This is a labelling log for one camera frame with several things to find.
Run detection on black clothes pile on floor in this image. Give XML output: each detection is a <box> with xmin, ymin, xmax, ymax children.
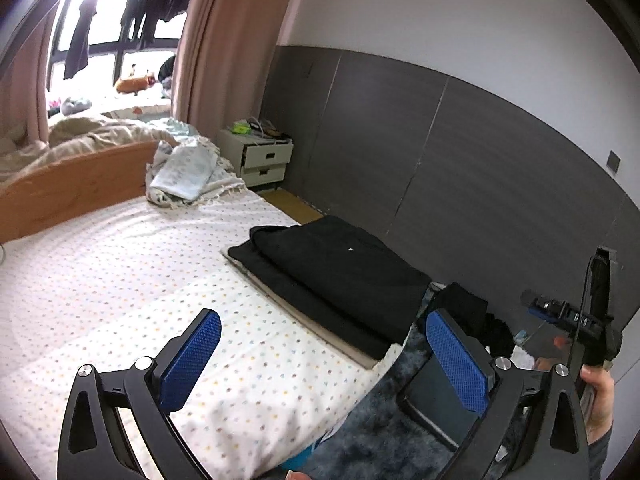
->
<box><xmin>426</xmin><ymin>282</ymin><xmax>515</xmax><ymax>358</ymax></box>

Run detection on dark hanging clothes at window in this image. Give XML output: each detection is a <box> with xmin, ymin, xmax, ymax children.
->
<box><xmin>49</xmin><ymin>0</ymin><xmax>189</xmax><ymax>84</ymax></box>

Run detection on person's right hand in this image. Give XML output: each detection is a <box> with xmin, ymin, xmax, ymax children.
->
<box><xmin>580</xmin><ymin>365</ymin><xmax>615</xmax><ymax>444</ymax></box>

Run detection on dark flat box on floor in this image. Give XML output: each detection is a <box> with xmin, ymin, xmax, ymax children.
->
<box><xmin>397</xmin><ymin>353</ymin><xmax>485</xmax><ymax>452</ymax></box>

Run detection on white floral bed sheet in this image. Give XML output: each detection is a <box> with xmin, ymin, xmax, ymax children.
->
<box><xmin>1</xmin><ymin>191</ymin><xmax>401</xmax><ymax>479</ymax></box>

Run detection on dark shaggy floor rug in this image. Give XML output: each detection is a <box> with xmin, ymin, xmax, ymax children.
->
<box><xmin>303</xmin><ymin>292</ymin><xmax>453</xmax><ymax>479</ymax></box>

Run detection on teal cartoon mattress cover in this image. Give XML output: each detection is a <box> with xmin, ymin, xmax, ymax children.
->
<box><xmin>280</xmin><ymin>429</ymin><xmax>337</xmax><ymax>471</ymax></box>

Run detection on folded black garment stack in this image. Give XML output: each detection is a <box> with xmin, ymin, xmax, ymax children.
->
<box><xmin>228</xmin><ymin>216</ymin><xmax>431</xmax><ymax>359</ymax></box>

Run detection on brown orange blanket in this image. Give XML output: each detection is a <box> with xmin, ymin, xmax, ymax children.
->
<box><xmin>1</xmin><ymin>141</ymin><xmax>158</xmax><ymax>243</ymax></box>

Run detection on crumpled light patterned cloth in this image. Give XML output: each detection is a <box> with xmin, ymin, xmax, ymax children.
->
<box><xmin>145</xmin><ymin>136</ymin><xmax>246</xmax><ymax>208</ymax></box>

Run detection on white bedside drawer cabinet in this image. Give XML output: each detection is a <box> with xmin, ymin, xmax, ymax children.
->
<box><xmin>215</xmin><ymin>129</ymin><xmax>294</xmax><ymax>188</ymax></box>

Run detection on orange plush toy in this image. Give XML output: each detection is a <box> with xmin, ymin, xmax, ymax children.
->
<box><xmin>114</xmin><ymin>75</ymin><xmax>156</xmax><ymax>94</ymax></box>

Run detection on pink curtain left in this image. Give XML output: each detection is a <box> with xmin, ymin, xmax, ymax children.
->
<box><xmin>1</xmin><ymin>4</ymin><xmax>58</xmax><ymax>146</ymax></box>

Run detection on pink curtain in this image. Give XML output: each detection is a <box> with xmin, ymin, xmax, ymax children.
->
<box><xmin>1</xmin><ymin>4</ymin><xmax>58</xmax><ymax>146</ymax></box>
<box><xmin>171</xmin><ymin>0</ymin><xmax>290</xmax><ymax>139</ymax></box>

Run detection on pink curtain right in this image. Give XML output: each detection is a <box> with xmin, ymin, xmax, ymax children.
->
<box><xmin>171</xmin><ymin>0</ymin><xmax>290</xmax><ymax>139</ymax></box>

